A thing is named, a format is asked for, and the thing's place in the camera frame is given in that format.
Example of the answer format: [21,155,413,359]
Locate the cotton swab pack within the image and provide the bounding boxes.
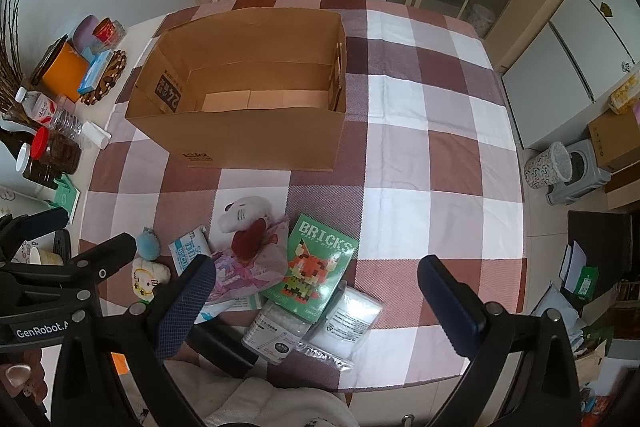
[241,299,313,365]

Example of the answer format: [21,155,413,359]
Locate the blue plush ball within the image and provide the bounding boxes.
[135,227,162,260]

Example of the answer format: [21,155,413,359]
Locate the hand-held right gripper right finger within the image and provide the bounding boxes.
[417,254,586,427]

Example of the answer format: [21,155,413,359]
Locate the person's left hand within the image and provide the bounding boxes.
[0,349,48,408]

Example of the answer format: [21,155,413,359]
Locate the yellow white plush toy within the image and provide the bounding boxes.
[131,257,171,304]

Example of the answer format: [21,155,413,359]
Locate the yellow box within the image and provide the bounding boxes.
[607,74,640,115]

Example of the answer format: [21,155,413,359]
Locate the brown cardboard box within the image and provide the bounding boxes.
[124,7,348,172]

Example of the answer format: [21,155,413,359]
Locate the dark furniture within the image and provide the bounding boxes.
[567,209,640,308]

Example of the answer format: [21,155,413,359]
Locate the white patterned bin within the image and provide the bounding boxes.
[470,4,496,38]

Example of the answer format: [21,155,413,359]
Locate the dried branches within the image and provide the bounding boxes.
[0,0,61,118]

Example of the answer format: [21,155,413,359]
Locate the pile of boxes and papers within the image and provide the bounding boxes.
[530,242,640,408]

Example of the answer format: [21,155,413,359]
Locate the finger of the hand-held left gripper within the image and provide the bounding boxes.
[0,207,69,258]
[62,233,138,280]

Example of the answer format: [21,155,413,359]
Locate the dark jar red lid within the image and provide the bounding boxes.
[30,127,83,176]

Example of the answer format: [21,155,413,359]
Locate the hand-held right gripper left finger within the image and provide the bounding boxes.
[52,254,218,427]

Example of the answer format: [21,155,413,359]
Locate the green toy bricks box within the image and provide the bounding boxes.
[262,213,360,320]

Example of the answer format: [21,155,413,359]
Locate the green stand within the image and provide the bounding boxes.
[50,174,81,224]

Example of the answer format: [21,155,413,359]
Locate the white shark plush toy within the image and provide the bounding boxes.
[217,196,273,235]

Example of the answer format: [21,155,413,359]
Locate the blue white biscuit packet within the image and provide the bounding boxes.
[169,225,216,279]

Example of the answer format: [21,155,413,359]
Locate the wooden bead trivet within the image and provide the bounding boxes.
[77,49,128,106]

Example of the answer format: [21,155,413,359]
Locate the small brown cardboard carton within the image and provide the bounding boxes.
[587,107,640,172]

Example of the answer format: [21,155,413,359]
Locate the checkered tablecloth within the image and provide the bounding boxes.
[80,0,526,393]

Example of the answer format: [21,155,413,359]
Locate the purple cup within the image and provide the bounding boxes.
[72,16,101,50]

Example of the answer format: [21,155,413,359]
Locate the small teal white packet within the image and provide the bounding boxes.
[196,297,263,324]

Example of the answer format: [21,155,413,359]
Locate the clear plastic bottle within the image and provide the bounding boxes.
[47,99,83,140]

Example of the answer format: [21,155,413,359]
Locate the patterned trash bin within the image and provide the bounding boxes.
[524,142,573,192]

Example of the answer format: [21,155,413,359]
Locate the person's white fleece clothing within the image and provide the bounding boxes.
[165,342,356,427]

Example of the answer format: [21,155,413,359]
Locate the red snack packet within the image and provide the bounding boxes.
[92,18,126,52]

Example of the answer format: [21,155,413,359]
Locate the clear bag of cotton pads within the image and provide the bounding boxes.
[295,282,386,373]

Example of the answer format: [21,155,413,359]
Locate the white cabinet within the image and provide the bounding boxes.
[500,0,640,150]

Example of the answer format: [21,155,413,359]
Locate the grey plastic stool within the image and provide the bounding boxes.
[545,139,612,206]

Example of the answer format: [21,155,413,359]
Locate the pink plastic bag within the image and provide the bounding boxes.
[205,214,291,305]

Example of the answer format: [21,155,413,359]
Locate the orange box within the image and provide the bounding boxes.
[40,44,91,102]

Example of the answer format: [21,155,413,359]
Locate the paper cup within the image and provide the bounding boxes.
[20,247,64,266]

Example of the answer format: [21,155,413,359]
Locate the white bottle pink label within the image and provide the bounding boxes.
[15,88,63,128]

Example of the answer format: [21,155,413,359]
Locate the dark bottle white cap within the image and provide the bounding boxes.
[15,144,57,188]

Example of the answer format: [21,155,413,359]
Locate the light blue box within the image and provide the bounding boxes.
[77,52,118,95]

